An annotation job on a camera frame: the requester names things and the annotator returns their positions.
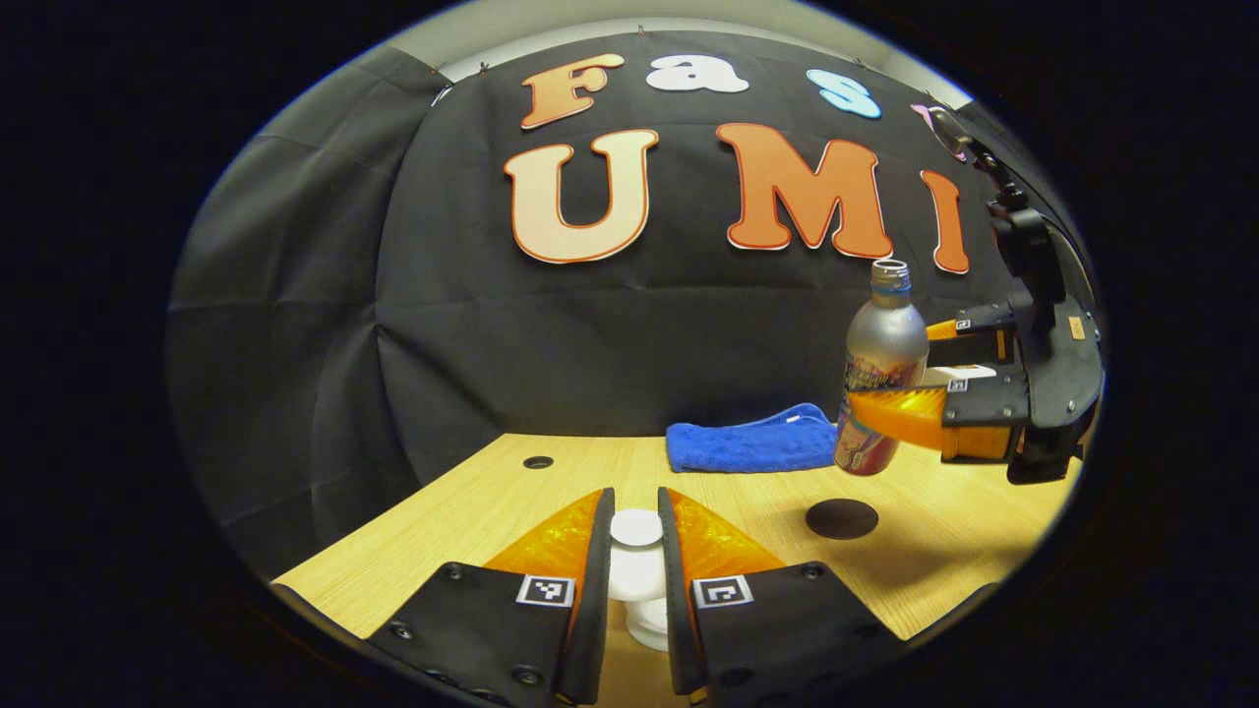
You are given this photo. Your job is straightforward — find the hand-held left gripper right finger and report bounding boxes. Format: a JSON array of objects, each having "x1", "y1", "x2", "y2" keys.
[{"x1": 657, "y1": 487, "x2": 906, "y2": 705}]

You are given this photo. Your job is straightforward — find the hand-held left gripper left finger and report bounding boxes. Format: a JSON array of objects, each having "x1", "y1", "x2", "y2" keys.
[{"x1": 364, "y1": 487, "x2": 616, "y2": 707}]

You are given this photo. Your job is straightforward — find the white teacup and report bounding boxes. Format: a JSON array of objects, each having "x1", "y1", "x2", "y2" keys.
[{"x1": 627, "y1": 595, "x2": 672, "y2": 652}]

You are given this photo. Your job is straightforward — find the white teacup lid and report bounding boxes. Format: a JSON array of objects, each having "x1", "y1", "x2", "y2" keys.
[{"x1": 610, "y1": 508, "x2": 665, "y2": 601}]

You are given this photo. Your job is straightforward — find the silver water bottle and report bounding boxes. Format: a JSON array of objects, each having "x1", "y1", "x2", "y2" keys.
[{"x1": 834, "y1": 260, "x2": 930, "y2": 477}]

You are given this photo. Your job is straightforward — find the dark round coaster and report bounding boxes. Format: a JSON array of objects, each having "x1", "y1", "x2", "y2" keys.
[{"x1": 805, "y1": 498, "x2": 880, "y2": 540}]

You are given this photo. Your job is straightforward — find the blue towel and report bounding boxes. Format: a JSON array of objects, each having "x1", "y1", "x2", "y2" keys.
[{"x1": 666, "y1": 403, "x2": 839, "y2": 474}]

